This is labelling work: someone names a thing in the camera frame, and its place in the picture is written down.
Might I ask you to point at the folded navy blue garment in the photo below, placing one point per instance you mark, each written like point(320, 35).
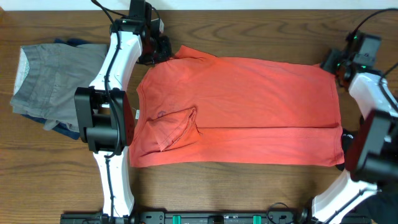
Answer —
point(70, 41)

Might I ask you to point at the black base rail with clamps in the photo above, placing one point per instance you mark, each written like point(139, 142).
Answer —
point(278, 214)

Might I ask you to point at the red orange t-shirt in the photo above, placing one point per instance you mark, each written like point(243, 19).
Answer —
point(200, 108)

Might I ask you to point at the folded grey shorts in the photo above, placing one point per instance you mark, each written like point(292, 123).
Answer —
point(53, 81)

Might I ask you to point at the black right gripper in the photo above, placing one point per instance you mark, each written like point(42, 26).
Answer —
point(327, 64)

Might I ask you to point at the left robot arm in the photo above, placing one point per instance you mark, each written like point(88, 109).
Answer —
point(105, 119)

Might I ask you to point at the black garment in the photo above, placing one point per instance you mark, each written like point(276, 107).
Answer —
point(347, 139)

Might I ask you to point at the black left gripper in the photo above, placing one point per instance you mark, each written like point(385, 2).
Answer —
point(166, 54)

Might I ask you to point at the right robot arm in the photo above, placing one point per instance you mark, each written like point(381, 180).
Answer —
point(371, 160)

